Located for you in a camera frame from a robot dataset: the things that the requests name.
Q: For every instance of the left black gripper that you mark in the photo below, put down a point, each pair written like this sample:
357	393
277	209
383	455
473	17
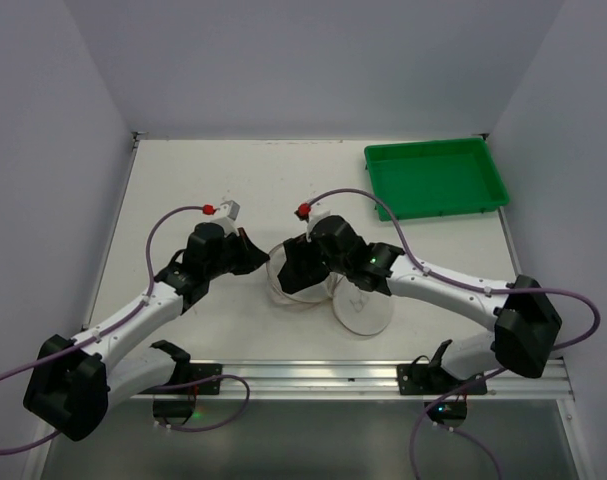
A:
241	246

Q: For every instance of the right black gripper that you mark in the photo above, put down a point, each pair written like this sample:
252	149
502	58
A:
306	257

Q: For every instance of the white mesh laundry bag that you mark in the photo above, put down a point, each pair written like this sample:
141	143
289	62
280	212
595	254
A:
364	314

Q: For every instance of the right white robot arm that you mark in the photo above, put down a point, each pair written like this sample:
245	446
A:
519	321

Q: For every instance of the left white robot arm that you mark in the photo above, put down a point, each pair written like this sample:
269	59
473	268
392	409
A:
79	379

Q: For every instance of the green plastic tray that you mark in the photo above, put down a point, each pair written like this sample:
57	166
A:
436	178

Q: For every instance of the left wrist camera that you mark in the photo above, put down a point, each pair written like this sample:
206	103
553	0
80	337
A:
224	215

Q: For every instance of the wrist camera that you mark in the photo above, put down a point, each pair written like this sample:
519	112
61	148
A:
224	215
311	214

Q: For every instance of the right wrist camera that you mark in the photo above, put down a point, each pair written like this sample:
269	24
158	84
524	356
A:
311	214

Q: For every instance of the aluminium mounting rail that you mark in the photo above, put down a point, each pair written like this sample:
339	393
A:
368	380

